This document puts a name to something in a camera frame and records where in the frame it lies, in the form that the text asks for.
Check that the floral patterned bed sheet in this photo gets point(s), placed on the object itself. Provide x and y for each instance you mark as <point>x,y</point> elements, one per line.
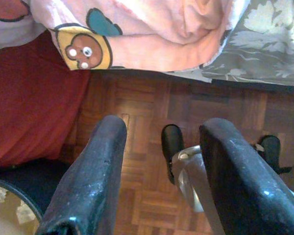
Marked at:
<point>272,49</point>

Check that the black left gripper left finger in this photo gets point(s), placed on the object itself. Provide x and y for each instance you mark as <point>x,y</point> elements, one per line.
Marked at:
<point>88,183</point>

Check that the robot left leg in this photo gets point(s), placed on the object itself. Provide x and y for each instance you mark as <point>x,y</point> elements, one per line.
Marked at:
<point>186,176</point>

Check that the pink cartoon print blanket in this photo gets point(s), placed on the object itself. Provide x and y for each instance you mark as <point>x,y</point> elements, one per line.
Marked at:
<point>149,36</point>

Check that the brown cardboard piece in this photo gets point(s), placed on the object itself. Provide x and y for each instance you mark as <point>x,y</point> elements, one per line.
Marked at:
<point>5,220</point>

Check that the black waste bin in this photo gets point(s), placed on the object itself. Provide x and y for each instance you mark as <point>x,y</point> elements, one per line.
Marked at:
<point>34,181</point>

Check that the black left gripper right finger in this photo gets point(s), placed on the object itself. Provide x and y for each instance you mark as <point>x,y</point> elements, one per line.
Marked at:
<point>247,191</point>

